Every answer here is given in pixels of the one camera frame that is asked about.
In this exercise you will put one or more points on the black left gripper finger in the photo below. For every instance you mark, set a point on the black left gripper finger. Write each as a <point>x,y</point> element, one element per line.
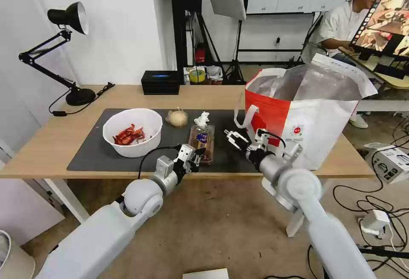
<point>197,152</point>
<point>202,159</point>

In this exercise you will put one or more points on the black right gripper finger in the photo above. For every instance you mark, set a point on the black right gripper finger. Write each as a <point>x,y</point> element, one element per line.
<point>237,144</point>
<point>235,136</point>

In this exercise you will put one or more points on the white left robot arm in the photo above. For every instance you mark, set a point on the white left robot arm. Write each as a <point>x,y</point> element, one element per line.
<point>105,237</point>

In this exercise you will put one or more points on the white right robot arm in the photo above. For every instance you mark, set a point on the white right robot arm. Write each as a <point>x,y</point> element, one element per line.
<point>300,192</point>

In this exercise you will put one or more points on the clear plastic bag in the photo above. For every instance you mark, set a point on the clear plastic bag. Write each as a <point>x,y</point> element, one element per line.
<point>214,74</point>

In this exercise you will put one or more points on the white and red takeout bag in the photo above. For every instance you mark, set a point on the white and red takeout bag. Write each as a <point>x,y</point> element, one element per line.
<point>319,125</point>

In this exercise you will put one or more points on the clear brown snack package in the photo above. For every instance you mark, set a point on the clear brown snack package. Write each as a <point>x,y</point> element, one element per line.
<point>200,136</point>

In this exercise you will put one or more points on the crumpled white tissue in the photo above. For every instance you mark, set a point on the crumpled white tissue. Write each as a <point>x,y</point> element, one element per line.
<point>201,120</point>

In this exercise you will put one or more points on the crumpled beige wrapper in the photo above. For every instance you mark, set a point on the crumpled beige wrapper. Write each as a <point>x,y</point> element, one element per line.
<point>176,118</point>

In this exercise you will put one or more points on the red food scraps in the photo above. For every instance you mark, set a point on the red food scraps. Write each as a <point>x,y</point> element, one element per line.
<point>127,136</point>

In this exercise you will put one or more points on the black light tripod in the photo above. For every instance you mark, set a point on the black light tripod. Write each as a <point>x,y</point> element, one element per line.
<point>235,65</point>

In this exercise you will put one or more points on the yellow tape roll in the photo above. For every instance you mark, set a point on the yellow tape roll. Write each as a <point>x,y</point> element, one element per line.
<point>197,75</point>

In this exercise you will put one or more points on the black tissue box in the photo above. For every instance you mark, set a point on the black tissue box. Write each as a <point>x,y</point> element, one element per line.
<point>159,84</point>

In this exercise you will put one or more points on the white plastic bowl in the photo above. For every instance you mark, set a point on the white plastic bowl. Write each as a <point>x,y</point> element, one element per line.
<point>127,117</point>

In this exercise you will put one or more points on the white table leg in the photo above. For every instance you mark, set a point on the white table leg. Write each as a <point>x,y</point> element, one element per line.
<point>292,224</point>
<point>68,200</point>

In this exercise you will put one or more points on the red and black device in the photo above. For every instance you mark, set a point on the red and black device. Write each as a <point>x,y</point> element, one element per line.
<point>200,54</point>

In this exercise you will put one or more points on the black desk mat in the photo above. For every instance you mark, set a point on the black desk mat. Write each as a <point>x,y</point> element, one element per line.
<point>92,151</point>

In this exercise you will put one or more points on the white robot front shell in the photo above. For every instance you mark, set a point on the white robot front shell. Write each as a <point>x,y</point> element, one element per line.
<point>206,274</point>

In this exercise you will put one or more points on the black metal truss stand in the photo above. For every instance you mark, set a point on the black metal truss stand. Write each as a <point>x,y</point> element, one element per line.
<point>182,20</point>

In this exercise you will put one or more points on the black desk lamp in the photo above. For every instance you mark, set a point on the black desk lamp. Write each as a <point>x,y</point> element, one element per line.
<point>80,95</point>

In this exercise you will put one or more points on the white cardboard product box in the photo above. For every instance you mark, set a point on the white cardboard product box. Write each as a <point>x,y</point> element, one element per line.
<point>388,164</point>

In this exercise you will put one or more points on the white power adapter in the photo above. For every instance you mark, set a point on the white power adapter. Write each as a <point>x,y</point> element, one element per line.
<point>374,223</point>

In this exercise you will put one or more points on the person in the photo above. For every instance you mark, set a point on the person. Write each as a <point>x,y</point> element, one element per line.
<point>338,20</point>

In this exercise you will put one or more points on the black tripod leg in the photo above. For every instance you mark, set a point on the black tripod leg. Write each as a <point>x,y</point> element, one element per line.
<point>383,252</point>

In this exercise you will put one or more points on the computer monitor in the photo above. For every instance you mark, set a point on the computer monitor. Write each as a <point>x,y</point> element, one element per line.
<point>383,23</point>

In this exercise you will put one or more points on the white round bin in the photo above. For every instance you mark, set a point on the white round bin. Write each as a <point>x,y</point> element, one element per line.
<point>12,260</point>

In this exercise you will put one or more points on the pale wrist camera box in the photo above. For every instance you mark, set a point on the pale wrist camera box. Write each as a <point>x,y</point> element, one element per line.
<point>261,139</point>
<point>186,152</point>

